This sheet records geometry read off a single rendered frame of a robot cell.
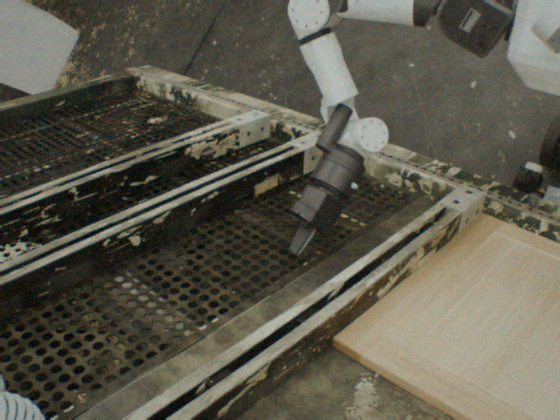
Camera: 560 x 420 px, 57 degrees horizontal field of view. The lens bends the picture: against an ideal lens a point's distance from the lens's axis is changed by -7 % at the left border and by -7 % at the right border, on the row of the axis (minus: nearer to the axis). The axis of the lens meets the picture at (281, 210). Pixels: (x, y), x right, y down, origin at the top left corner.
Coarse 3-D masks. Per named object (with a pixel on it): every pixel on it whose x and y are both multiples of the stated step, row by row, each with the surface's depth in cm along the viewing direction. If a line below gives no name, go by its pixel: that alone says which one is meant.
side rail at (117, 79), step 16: (96, 80) 196; (112, 80) 196; (128, 80) 201; (32, 96) 180; (48, 96) 180; (64, 96) 184; (80, 96) 188; (96, 96) 193; (128, 96) 204; (0, 112) 168; (16, 112) 172; (32, 112) 177; (0, 128) 170; (32, 128) 179
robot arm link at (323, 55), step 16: (336, 16) 99; (304, 32) 100; (320, 32) 100; (304, 48) 102; (320, 48) 101; (336, 48) 102; (320, 64) 102; (336, 64) 102; (320, 80) 104; (336, 80) 102; (352, 80) 104
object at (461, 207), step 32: (480, 192) 121; (416, 224) 108; (448, 224) 109; (384, 256) 100; (416, 256) 102; (320, 288) 90; (352, 288) 90; (384, 288) 96; (288, 320) 83; (320, 320) 83; (352, 320) 91; (224, 352) 77; (256, 352) 79; (288, 352) 78; (320, 352) 86; (192, 384) 71; (224, 384) 71; (256, 384) 75; (0, 416) 47; (128, 416) 66; (160, 416) 68; (192, 416) 66; (224, 416) 72
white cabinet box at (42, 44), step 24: (0, 0) 345; (0, 24) 353; (24, 24) 365; (48, 24) 377; (0, 48) 362; (24, 48) 374; (48, 48) 386; (72, 48) 400; (0, 72) 370; (24, 72) 383; (48, 72) 396
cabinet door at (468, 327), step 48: (480, 240) 114; (528, 240) 114; (432, 288) 99; (480, 288) 100; (528, 288) 100; (336, 336) 88; (384, 336) 88; (432, 336) 88; (480, 336) 88; (528, 336) 88; (432, 384) 79; (480, 384) 79; (528, 384) 79
